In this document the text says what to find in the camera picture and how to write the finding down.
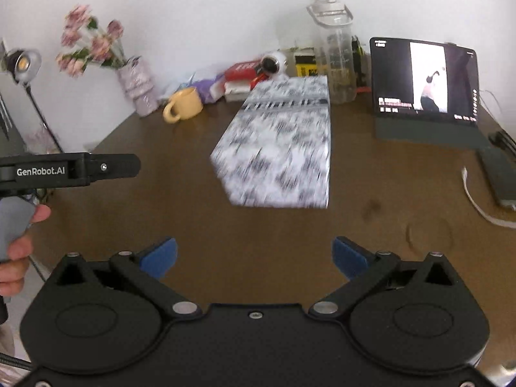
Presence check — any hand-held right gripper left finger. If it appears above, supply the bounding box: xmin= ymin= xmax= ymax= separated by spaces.
xmin=50 ymin=237 xmax=202 ymax=319

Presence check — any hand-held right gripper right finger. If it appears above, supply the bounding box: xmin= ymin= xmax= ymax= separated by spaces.
xmin=308 ymin=236 xmax=464 ymax=317

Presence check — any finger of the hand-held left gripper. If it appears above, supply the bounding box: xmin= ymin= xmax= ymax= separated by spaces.
xmin=89 ymin=154 xmax=141 ymax=179

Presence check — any brown wooden desktop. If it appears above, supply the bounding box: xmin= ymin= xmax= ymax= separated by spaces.
xmin=28 ymin=84 xmax=516 ymax=375

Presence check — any person's left hand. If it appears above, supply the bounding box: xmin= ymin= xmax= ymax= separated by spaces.
xmin=0 ymin=205 xmax=52 ymax=299

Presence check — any pale purple vase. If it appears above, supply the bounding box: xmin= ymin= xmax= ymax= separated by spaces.
xmin=117 ymin=56 xmax=159 ymax=117

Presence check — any yellow mug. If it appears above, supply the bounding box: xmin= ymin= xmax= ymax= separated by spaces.
xmin=162 ymin=87 xmax=204 ymax=124

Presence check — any round desk lamp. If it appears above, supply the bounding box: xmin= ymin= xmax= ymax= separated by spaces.
xmin=2 ymin=47 xmax=65 ymax=154

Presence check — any purple packet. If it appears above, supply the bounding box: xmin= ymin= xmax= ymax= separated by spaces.
xmin=189 ymin=74 xmax=227 ymax=104

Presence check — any pink flower bouquet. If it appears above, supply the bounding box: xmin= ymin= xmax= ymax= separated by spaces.
xmin=56 ymin=5 xmax=130 ymax=78

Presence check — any black white patterned box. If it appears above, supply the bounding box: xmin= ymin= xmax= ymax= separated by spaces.
xmin=210 ymin=76 xmax=332 ymax=209

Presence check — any white book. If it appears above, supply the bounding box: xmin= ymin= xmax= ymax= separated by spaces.
xmin=223 ymin=81 xmax=255 ymax=103

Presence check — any dark green tablet case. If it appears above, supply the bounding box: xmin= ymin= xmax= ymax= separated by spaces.
xmin=375 ymin=112 xmax=491 ymax=151

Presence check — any dark phone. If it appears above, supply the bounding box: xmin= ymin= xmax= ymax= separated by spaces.
xmin=478 ymin=145 xmax=516 ymax=212

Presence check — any black tablet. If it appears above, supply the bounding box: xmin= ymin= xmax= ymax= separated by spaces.
xmin=370 ymin=37 xmax=479 ymax=124

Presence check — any black clip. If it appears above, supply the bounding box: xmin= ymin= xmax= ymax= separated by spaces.
xmin=488 ymin=129 xmax=516 ymax=159

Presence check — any black yellow device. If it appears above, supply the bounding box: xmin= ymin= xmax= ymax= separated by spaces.
xmin=350 ymin=35 xmax=372 ymax=88

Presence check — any yellow black box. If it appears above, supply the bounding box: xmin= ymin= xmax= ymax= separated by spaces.
xmin=294 ymin=50 xmax=320 ymax=77

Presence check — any clear plastic jar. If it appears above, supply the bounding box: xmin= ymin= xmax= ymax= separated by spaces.
xmin=306 ymin=0 xmax=358 ymax=104

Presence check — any white cable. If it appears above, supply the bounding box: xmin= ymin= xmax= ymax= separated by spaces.
xmin=461 ymin=167 xmax=516 ymax=229

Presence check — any black braided cable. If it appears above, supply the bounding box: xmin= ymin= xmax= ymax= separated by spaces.
xmin=0 ymin=352 xmax=36 ymax=372

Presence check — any white round camera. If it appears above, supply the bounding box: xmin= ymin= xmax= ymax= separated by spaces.
xmin=260 ymin=51 xmax=289 ymax=76

